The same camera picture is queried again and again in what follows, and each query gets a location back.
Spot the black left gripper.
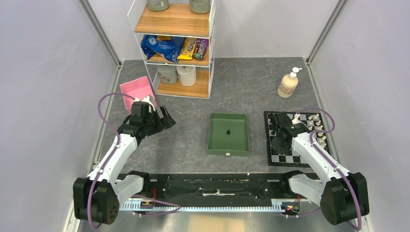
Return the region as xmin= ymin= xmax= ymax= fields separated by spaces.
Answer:
xmin=143 ymin=104 xmax=176 ymax=136

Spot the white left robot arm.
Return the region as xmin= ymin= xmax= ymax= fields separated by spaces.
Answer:
xmin=73 ymin=101 xmax=176 ymax=228

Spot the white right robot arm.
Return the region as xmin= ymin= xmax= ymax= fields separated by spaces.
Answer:
xmin=265 ymin=112 xmax=369 ymax=231

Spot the white chess pieces row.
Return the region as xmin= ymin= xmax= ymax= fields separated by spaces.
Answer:
xmin=307 ymin=113 xmax=328 ymax=150

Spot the black and white chessboard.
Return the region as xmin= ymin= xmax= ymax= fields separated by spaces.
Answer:
xmin=264 ymin=111 xmax=323 ymax=168

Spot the pink plastic box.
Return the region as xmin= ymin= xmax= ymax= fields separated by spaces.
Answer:
xmin=120 ymin=76 xmax=158 ymax=107

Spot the cream soap pump bottle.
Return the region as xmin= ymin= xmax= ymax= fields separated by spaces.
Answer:
xmin=277 ymin=67 xmax=302 ymax=98

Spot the grey patterned mug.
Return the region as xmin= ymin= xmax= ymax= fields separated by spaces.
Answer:
xmin=157 ymin=65 xmax=178 ymax=85

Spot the green plastic tray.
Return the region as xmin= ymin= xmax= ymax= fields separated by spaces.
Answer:
xmin=207 ymin=113 xmax=249 ymax=157

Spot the white toilet paper roll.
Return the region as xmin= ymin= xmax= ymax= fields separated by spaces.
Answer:
xmin=176 ymin=66 xmax=196 ymax=87

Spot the blue snack bag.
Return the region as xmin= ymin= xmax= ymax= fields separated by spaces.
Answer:
xmin=141 ymin=34 xmax=185 ymax=63

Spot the yellow candy bag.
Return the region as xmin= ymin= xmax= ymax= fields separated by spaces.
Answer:
xmin=177 ymin=38 xmax=197 ymax=60

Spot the brown candy bag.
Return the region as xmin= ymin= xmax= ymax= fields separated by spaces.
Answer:
xmin=193 ymin=38 xmax=209 ymax=60

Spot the green jar left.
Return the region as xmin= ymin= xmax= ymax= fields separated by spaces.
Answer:
xmin=147 ymin=0 xmax=169 ymax=12

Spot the green jar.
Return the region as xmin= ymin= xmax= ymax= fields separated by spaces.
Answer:
xmin=147 ymin=0 xmax=169 ymax=12
xmin=189 ymin=0 xmax=211 ymax=14

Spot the green jar right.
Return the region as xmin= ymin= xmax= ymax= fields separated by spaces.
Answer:
xmin=189 ymin=0 xmax=211 ymax=14

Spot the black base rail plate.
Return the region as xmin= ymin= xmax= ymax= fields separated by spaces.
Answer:
xmin=117 ymin=170 xmax=301 ymax=207

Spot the white wire wooden shelf rack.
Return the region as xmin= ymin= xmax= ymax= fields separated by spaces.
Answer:
xmin=127 ymin=0 xmax=216 ymax=99

